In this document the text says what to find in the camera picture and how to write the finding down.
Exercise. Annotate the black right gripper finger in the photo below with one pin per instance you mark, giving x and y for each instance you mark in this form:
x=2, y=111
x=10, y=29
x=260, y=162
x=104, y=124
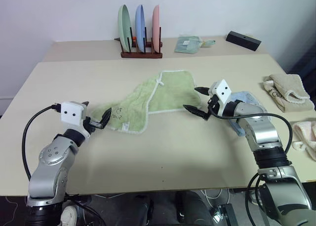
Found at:
x=196, y=110
x=202, y=90

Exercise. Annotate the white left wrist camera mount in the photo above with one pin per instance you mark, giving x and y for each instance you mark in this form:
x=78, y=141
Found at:
x=71, y=113

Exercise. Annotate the green plate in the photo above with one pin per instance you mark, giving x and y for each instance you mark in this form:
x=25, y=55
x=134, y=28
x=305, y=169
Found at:
x=124, y=26

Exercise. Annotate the black metal bracket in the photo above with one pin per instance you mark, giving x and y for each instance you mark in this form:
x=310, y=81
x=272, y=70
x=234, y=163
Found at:
x=225, y=214

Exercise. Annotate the white round object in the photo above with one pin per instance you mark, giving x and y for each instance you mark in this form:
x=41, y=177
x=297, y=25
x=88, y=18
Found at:
x=69, y=216

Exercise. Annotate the beige folded towel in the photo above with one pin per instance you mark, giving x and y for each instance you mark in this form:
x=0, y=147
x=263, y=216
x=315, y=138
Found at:
x=286, y=90

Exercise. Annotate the small green packet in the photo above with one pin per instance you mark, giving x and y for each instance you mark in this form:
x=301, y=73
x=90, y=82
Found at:
x=208, y=43

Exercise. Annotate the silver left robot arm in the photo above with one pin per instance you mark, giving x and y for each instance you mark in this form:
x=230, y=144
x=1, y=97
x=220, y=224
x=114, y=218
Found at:
x=50, y=159

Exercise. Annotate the pale pink towel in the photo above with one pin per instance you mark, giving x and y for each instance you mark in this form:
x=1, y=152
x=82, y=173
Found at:
x=304, y=137

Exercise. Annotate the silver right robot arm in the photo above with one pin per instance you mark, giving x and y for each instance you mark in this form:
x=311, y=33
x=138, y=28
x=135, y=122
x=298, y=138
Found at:
x=264, y=134

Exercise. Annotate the light green towel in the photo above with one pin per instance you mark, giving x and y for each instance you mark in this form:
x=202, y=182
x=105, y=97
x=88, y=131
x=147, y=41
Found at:
x=170, y=92

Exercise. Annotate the black rectangular box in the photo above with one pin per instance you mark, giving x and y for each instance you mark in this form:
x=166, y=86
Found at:
x=243, y=40

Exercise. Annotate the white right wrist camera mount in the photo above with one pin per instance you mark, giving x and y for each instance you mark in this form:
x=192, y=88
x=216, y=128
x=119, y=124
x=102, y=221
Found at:
x=223, y=91

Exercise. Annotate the blue plate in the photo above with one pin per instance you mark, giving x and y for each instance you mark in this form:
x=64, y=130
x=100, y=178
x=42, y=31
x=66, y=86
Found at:
x=140, y=26

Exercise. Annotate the pink plate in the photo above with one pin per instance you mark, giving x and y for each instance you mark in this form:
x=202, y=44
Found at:
x=156, y=26

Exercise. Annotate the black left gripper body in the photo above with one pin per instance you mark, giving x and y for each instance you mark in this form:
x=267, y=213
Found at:
x=91, y=123

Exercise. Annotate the blue cloth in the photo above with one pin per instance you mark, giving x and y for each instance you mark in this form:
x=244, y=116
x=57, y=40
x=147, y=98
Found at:
x=247, y=96

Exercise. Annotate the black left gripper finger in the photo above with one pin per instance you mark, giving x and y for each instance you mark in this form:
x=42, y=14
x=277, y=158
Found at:
x=106, y=116
x=86, y=103

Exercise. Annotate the dark wooden plate rack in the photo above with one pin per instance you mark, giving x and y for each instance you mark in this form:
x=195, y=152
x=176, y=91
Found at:
x=140, y=54

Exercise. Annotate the teal folded cloth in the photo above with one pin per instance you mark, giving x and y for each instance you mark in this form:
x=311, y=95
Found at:
x=186, y=44

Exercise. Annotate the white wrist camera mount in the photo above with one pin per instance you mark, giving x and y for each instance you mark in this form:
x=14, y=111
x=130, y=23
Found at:
x=223, y=91
x=71, y=113

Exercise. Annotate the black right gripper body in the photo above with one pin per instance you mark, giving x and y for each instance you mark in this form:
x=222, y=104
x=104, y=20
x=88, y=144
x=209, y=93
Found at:
x=214, y=105

